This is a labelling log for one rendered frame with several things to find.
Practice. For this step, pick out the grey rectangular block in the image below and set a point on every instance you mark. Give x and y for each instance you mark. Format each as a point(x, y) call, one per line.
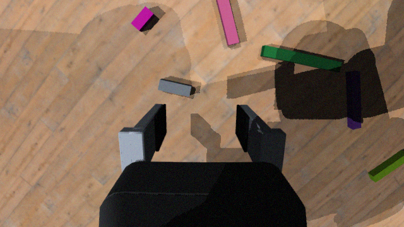
point(174, 87)

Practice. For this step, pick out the lime green rod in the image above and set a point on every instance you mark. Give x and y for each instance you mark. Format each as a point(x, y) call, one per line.
point(387, 166)

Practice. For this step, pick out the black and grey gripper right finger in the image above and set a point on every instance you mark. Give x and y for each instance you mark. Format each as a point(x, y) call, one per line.
point(262, 143)

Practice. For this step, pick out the magenta rectangular block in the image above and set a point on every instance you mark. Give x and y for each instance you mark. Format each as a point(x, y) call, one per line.
point(143, 19)

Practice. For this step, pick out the pink rod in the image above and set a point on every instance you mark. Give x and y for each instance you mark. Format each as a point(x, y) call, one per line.
point(228, 23)

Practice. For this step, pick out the dark green rod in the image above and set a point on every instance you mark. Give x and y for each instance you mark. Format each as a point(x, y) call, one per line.
point(300, 58)

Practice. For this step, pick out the purple rod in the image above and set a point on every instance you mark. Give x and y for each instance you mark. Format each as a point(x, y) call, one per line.
point(353, 99)

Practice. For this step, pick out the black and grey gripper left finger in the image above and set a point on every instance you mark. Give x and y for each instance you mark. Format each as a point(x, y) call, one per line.
point(140, 142)

